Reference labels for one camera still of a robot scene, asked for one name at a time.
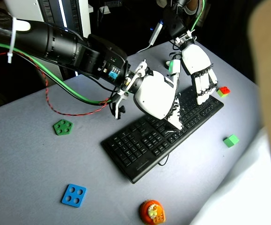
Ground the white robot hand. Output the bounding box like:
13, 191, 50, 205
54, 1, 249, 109
132, 69, 185, 131
165, 43, 219, 105

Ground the black computer keyboard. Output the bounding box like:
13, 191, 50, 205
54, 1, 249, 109
101, 87, 225, 184

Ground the green toy cube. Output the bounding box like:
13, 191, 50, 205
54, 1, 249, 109
223, 134, 240, 148

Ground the green pentagon block with holes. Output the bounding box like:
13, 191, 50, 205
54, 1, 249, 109
53, 119, 73, 136

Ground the orange toy cake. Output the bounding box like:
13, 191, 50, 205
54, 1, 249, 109
139, 199, 167, 225

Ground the white sheet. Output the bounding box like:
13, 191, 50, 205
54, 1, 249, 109
189, 126, 271, 225

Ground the blue square block with holes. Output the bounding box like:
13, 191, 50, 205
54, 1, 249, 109
61, 184, 87, 208

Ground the grey table cloth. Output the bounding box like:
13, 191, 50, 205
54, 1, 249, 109
0, 42, 267, 225

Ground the white cabinet with black strips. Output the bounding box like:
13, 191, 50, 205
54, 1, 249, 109
4, 0, 93, 80

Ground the thin green cable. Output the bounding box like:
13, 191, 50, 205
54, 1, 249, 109
190, 0, 206, 31

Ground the white adapter with cable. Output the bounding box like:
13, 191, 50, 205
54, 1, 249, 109
137, 20, 164, 53

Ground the black keyboard cable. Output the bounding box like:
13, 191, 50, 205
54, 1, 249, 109
158, 152, 171, 165

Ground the red black twisted wire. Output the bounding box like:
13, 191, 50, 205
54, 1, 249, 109
0, 52, 110, 117

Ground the white cable tie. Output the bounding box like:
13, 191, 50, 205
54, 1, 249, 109
7, 16, 18, 64

